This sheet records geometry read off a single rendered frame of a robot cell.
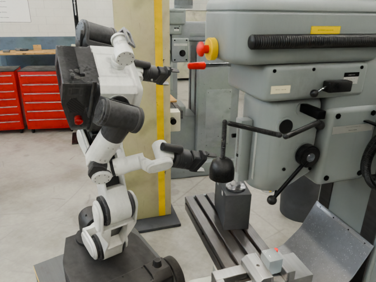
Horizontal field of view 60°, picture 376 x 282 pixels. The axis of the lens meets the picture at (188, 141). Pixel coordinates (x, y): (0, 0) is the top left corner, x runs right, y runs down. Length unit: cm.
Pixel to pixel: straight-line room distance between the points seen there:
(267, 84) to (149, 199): 234
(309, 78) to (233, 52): 23
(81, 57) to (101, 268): 114
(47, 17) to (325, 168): 925
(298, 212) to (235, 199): 186
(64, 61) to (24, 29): 873
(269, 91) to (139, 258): 134
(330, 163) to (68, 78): 90
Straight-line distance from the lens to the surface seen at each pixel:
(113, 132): 115
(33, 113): 566
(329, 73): 99
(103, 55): 131
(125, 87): 121
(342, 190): 145
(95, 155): 124
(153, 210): 315
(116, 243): 179
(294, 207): 329
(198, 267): 272
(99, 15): 987
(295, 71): 92
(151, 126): 278
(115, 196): 152
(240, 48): 83
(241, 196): 148
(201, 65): 102
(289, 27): 88
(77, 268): 196
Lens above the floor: 185
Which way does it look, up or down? 22 degrees down
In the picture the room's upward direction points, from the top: 1 degrees clockwise
